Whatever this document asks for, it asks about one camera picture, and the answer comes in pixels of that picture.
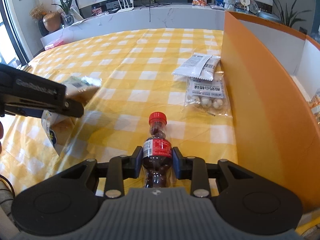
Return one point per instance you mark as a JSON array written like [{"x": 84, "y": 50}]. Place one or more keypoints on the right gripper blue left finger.
[{"x": 135, "y": 162}]

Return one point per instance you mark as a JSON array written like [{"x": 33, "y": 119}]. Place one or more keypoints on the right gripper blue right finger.
[{"x": 179, "y": 164}]

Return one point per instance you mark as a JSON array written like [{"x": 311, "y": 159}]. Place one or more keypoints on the small cola bottle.
[{"x": 157, "y": 155}]

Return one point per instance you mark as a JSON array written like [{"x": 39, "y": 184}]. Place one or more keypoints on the clear bag of white balls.
[{"x": 208, "y": 96}]

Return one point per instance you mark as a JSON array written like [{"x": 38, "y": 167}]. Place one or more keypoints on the white long snack packet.
[{"x": 200, "y": 66}]

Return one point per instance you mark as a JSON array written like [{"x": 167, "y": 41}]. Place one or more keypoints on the pink box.
[{"x": 54, "y": 44}]

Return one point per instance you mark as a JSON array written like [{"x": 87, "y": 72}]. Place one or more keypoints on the brown round vase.
[{"x": 52, "y": 21}]

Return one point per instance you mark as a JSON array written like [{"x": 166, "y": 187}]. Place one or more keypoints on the potted green plant left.
[{"x": 65, "y": 5}]

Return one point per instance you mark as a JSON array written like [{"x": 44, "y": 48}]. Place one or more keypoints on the yellow checkered tablecloth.
[{"x": 135, "y": 69}]

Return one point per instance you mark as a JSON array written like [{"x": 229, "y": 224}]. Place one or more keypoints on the orange cardboard box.
[{"x": 276, "y": 134}]

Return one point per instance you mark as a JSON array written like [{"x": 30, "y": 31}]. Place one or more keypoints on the white wifi router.
[{"x": 126, "y": 5}]

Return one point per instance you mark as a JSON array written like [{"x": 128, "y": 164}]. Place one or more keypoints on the white tv console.
[{"x": 169, "y": 16}]

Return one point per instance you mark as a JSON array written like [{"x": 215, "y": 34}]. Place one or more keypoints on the tall potted plant right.
[{"x": 289, "y": 17}]

